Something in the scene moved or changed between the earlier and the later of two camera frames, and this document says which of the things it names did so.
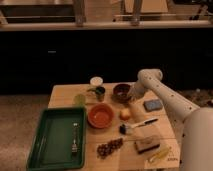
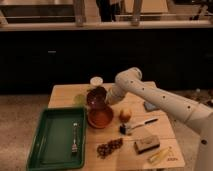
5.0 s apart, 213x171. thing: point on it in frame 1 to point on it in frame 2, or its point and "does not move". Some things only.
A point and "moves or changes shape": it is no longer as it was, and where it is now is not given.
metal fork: [74, 142] does not move
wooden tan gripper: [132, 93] to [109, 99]
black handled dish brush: [123, 128] does not move
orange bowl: [100, 115] does not move
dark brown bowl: [121, 93] moves or changes shape
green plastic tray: [51, 148] does not move
